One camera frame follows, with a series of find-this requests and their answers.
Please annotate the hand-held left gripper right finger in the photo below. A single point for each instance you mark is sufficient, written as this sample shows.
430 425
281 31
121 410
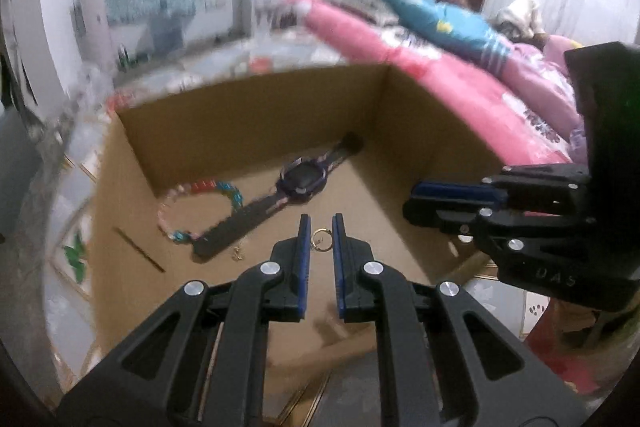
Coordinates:
340 257

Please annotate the brown cardboard box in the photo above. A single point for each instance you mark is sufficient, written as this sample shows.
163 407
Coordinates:
250 132

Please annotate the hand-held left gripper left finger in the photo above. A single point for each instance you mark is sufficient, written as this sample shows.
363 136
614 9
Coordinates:
303 257

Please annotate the small gold earring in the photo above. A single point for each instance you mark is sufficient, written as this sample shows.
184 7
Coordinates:
236 253

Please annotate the white crumpled cloth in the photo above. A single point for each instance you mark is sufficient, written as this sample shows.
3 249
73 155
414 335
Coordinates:
520 12

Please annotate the purple black smart watch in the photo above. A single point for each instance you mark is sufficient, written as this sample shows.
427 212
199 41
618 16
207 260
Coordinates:
300 179

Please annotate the teal pillow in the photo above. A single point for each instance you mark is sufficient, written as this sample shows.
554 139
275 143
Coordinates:
440 22

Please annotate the pink floral blanket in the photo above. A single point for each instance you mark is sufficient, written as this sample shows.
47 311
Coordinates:
450 82

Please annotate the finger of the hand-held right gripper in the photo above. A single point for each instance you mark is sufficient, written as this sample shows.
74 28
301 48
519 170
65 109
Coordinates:
455 191
440 217

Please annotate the light pink quilt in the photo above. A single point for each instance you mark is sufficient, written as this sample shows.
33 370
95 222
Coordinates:
545 77

